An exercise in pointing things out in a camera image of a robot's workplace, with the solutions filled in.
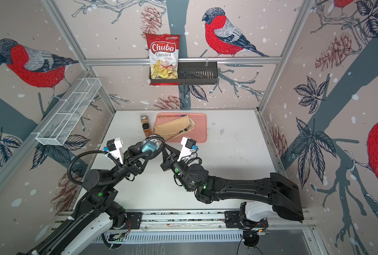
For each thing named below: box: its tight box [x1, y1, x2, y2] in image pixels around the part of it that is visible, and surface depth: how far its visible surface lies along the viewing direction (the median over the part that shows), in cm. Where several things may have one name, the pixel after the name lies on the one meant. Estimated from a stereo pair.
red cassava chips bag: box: [145, 33, 182, 86], surface depth 86 cm
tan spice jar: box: [140, 113, 149, 125], surface depth 106 cm
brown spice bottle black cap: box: [142, 122, 152, 138], surface depth 103 cm
